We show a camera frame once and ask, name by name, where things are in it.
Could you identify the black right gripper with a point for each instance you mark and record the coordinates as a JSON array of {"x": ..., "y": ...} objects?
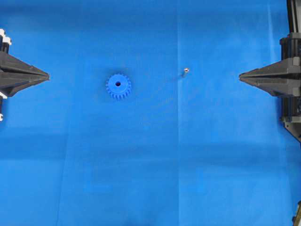
[{"x": 289, "y": 89}]

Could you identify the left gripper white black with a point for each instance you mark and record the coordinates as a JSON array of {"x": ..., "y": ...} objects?
[{"x": 17, "y": 74}]

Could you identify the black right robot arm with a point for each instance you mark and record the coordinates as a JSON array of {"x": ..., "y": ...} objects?
[{"x": 294, "y": 19}]

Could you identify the small blue plastic gear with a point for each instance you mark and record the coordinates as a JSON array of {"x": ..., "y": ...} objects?
[{"x": 118, "y": 86}]

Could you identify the blue table mat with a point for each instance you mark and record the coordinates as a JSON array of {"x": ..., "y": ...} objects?
[{"x": 204, "y": 150}]

